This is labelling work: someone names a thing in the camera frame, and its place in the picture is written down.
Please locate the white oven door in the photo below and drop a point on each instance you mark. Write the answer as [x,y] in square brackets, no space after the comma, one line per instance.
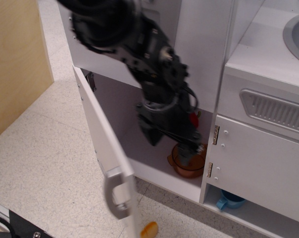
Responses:
[257,166]

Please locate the grey sink basin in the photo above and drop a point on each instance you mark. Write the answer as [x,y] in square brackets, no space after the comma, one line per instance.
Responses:
[291,36]

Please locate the blue plastic cup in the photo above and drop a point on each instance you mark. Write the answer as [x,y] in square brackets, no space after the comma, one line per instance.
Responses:
[229,200]

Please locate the white toy kitchen cabinet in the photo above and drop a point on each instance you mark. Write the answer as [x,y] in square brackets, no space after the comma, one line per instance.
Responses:
[256,58]

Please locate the white low fridge door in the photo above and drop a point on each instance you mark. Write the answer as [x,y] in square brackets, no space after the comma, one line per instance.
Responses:
[109,151]

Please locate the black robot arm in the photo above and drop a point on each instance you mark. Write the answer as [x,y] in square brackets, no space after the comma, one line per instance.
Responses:
[118,29]

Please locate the grey oven vent panel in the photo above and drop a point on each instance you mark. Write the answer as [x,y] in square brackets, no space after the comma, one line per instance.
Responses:
[271,109]

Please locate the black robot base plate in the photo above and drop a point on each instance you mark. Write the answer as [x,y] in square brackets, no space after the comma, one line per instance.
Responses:
[25,229]

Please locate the red toy pepper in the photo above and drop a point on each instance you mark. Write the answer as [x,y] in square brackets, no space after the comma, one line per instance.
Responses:
[194,118]

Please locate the lower brass hinge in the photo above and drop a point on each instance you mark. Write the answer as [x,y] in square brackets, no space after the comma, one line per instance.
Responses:
[209,171]

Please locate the brass hinge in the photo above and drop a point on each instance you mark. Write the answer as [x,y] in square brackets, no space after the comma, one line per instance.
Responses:
[215,135]
[209,171]

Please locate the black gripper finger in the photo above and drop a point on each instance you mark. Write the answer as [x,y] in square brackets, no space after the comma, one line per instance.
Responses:
[186,152]

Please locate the white upper fridge door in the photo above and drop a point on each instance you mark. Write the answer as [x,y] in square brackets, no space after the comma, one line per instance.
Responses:
[197,29]

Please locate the toy bread loaf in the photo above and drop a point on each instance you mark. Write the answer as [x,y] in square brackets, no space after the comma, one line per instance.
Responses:
[150,230]

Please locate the upper brass hinge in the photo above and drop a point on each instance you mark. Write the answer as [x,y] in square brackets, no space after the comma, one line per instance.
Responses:
[215,135]

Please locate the wooden panel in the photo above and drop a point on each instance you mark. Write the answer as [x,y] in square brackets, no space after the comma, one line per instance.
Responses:
[25,71]

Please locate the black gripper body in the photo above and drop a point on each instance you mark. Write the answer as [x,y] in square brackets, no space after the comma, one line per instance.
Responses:
[171,120]

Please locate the orange toy pot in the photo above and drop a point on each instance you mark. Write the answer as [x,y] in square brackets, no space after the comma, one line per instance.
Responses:
[195,166]

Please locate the silver fridge door handle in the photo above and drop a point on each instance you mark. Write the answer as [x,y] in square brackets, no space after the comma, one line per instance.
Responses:
[116,193]

